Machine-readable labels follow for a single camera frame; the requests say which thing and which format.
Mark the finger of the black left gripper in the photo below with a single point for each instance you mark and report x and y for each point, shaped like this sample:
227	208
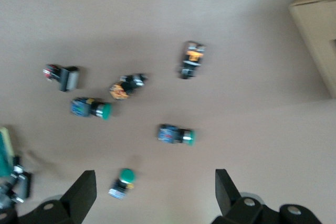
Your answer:
23	184

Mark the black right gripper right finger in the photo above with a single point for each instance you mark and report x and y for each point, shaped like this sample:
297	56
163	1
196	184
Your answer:
228	197

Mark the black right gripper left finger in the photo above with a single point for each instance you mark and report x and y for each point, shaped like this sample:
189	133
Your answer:
76	200

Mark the green load switch white lever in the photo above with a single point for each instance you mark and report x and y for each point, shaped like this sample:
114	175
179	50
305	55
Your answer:
5	155

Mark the green push button blue block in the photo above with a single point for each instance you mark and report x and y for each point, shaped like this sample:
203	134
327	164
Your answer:
174	135
89	108
125	179

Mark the brown cardboard box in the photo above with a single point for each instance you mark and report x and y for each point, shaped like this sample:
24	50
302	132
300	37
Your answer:
317	37

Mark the brown paper table cover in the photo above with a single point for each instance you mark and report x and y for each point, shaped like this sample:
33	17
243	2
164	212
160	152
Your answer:
210	11

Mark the black switch red tip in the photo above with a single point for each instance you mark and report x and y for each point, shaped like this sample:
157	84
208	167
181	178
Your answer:
67	78

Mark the black switch orange contact block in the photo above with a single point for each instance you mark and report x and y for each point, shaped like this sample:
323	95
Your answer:
191	60
126	86

